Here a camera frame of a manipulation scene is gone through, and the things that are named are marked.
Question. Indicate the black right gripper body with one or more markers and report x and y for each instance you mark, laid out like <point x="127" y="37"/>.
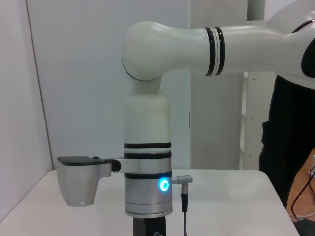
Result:
<point x="147" y="226"/>

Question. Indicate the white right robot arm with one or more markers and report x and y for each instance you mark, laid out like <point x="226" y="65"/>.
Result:
<point x="147" y="118"/>

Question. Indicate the person in white shirt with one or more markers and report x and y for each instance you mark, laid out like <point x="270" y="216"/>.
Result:
<point x="283" y="123"/>

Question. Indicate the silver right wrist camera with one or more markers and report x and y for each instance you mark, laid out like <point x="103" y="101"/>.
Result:
<point x="78" y="179"/>

